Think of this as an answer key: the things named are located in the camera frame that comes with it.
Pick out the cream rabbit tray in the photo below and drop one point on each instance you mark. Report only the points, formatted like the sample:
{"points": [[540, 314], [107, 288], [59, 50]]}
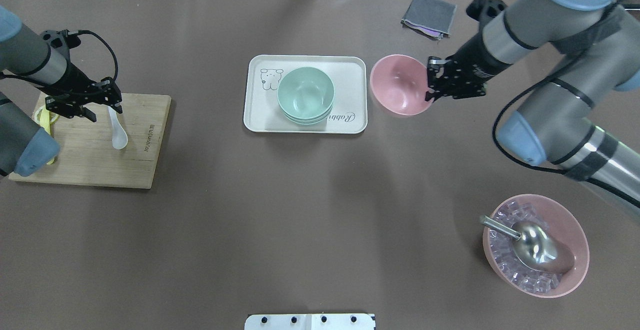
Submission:
{"points": [[348, 74]]}

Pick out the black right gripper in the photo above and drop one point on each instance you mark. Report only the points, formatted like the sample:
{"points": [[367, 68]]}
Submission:
{"points": [[475, 60]]}

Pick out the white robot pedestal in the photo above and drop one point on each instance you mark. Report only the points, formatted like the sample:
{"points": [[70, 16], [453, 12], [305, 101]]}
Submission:
{"points": [[331, 320]]}

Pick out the grey folded cloth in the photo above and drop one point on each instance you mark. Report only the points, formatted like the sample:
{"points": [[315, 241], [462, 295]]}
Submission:
{"points": [[433, 18]]}

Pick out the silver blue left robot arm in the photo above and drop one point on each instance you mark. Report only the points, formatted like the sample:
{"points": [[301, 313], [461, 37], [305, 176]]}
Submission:
{"points": [[42, 62]]}

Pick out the stacked green bowls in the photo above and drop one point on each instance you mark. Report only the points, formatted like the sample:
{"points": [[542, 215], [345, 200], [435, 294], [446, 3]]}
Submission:
{"points": [[306, 95]]}

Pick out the white ceramic spoon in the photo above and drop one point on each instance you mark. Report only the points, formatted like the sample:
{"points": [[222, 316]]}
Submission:
{"points": [[119, 137]]}

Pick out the large pink ice bowl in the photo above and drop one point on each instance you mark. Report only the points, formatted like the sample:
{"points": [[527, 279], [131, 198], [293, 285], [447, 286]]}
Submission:
{"points": [[556, 221]]}

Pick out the metal ice scoop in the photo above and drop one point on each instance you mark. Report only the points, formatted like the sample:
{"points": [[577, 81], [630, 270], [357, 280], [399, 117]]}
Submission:
{"points": [[534, 246]]}

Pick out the wooden cutting board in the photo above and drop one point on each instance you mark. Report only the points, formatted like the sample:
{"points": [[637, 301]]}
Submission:
{"points": [[87, 156]]}

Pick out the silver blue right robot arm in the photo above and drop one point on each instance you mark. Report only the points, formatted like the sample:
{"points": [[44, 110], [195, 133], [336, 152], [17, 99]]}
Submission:
{"points": [[599, 41]]}

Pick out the small pink bowl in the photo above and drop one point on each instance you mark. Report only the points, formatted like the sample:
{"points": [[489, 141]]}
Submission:
{"points": [[399, 85]]}

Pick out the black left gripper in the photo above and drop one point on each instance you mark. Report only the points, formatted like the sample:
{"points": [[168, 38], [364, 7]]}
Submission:
{"points": [[71, 83]]}

